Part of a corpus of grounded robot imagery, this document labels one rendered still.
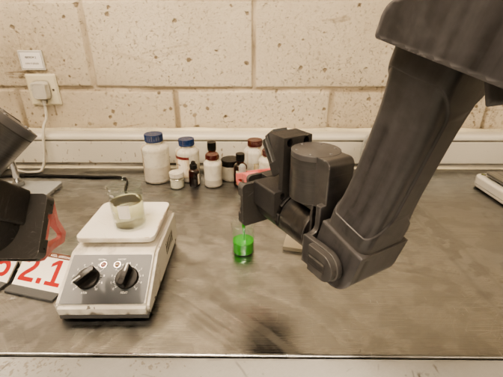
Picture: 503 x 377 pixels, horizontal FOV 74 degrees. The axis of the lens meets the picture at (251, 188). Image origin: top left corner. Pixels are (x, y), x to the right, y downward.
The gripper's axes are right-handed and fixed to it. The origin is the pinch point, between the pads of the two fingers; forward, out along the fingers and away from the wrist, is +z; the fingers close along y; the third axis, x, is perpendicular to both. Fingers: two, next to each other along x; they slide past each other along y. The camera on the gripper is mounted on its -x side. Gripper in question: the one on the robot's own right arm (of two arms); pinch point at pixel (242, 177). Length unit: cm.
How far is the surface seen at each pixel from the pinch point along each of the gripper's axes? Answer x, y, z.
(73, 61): -15, 18, 63
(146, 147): 4.4, 6.6, 39.2
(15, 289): 14.2, 36.0, 8.3
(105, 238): 6.0, 22.4, 2.3
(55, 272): 12.3, 30.2, 7.0
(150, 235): 5.9, 16.4, -0.5
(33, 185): 13, 34, 51
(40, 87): -9, 27, 66
